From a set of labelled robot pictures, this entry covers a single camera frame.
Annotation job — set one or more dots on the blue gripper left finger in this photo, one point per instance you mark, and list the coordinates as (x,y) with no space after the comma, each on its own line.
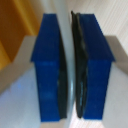
(48,66)

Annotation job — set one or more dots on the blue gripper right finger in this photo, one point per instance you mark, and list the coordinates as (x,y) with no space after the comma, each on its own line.
(95,73)

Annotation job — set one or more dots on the small white bowl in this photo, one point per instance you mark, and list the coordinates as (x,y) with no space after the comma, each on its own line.
(67,36)

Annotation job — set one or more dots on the yellow food piece in bowl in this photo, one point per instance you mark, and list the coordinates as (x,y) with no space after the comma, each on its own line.
(13,20)

